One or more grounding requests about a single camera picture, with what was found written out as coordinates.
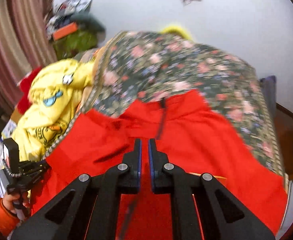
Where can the dark blue item beside bed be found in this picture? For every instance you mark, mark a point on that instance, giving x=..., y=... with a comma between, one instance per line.
x=268, y=87

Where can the left hand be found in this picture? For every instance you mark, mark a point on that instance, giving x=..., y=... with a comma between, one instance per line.
x=9, y=199

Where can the yellow round object behind bed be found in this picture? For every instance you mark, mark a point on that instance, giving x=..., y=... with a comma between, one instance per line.
x=176, y=30

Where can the red hooded sweatshirt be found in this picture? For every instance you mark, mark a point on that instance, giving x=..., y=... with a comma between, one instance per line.
x=193, y=136

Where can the floral bedspread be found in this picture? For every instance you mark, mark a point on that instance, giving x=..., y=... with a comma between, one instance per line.
x=152, y=67

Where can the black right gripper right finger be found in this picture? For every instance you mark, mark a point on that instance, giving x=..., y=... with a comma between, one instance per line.
x=201, y=207

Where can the yellow cartoon print garment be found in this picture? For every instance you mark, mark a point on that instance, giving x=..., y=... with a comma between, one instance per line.
x=55, y=95

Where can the red plush item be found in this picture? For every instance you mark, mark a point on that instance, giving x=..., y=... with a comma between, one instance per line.
x=25, y=85

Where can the orange box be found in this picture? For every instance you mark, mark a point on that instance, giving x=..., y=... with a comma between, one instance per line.
x=64, y=31

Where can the striped curtain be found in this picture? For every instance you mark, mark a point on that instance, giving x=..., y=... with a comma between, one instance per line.
x=24, y=45

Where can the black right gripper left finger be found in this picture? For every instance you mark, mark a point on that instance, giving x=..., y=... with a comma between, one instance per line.
x=88, y=207

